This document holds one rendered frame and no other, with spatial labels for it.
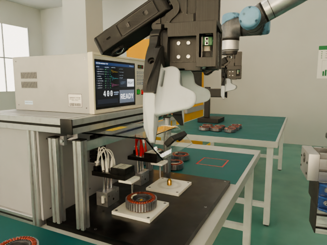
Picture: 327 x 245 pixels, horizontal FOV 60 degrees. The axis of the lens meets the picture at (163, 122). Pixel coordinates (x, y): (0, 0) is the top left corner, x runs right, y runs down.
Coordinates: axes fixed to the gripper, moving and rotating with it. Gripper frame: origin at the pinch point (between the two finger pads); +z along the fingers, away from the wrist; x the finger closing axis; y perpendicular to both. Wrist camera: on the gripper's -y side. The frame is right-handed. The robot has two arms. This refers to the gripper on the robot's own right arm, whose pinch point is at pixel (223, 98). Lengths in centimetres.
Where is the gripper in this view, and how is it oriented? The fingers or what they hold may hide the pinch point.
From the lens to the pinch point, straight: 126.8
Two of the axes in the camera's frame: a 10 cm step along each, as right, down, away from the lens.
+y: 9.6, 0.4, -2.9
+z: 0.0, 9.9, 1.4
